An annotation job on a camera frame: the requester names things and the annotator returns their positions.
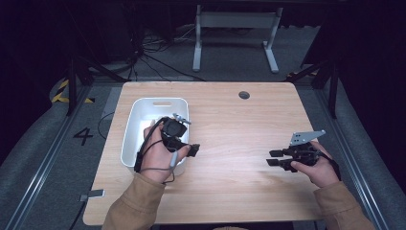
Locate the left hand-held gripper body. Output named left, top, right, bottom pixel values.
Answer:
left=161, top=113, right=192, bottom=152

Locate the white metal desk frame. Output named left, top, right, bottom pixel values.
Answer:
left=192, top=4, right=284, bottom=74

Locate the person's right hand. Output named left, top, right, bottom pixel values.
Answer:
left=290, top=140, right=341, bottom=190

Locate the grey thin cable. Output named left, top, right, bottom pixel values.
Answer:
left=140, top=149, right=180, bottom=186

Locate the bundle of floor cables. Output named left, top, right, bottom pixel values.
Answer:
left=127, top=27, right=205, bottom=82

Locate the black strap cable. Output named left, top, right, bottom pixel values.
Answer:
left=133, top=116, right=170, bottom=173

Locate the grey table clamp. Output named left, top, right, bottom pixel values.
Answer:
left=79, top=189, right=105, bottom=203

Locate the black wrist strap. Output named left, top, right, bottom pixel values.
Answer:
left=319, top=149, right=342, bottom=182

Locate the black metal stand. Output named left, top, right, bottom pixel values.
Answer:
left=286, top=58, right=339, bottom=120
left=65, top=56, right=128, bottom=117

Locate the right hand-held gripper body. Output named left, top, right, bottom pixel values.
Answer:
left=280, top=128, right=327, bottom=173

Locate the white plastic bin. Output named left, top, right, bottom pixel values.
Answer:
left=120, top=97, right=191, bottom=176

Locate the person's left hand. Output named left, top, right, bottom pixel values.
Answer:
left=139, top=122, right=192, bottom=185

